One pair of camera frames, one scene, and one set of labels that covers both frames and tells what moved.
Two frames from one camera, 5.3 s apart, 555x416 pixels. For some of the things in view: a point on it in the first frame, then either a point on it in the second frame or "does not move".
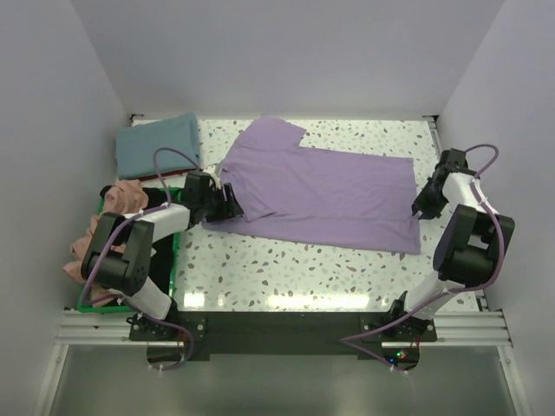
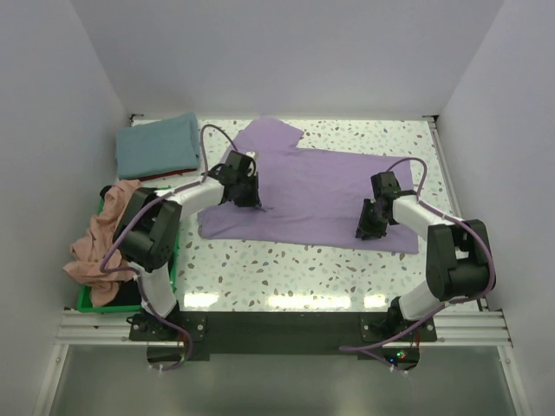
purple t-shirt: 320,196 does not move
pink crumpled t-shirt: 120,198 does not move
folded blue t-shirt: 137,145 does not move
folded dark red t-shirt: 169,174 does not move
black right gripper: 428,211 → 364,228
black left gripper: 227,210 → 253,201
